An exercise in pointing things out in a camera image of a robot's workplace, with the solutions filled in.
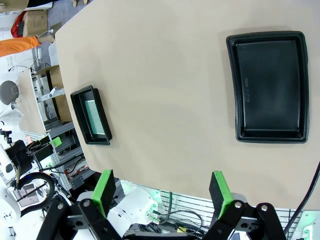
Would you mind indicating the ribbed aluminium base panel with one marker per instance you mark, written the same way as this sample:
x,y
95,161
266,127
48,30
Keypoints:
x,y
250,205

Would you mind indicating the brown board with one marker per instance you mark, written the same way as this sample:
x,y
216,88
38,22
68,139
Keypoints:
x,y
62,100

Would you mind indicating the brown cardboard box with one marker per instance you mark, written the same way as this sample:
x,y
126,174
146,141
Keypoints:
x,y
37,21

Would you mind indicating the black plastic ESD tray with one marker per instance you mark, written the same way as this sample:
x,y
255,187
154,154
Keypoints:
x,y
267,87
78,112

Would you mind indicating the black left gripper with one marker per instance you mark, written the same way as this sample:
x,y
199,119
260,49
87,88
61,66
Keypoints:
x,y
21,157

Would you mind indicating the person in orange sleeve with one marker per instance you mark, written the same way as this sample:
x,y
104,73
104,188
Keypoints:
x,y
17,46

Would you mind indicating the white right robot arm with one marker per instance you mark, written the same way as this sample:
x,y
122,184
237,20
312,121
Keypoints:
x,y
310,225

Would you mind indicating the red object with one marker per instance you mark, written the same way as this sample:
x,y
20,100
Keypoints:
x,y
17,27

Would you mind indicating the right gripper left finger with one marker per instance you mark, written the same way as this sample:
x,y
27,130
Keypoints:
x,y
103,190

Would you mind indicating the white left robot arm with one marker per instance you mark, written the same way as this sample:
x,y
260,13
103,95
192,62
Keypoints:
x,y
135,202

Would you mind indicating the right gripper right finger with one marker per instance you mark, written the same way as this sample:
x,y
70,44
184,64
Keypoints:
x,y
221,192

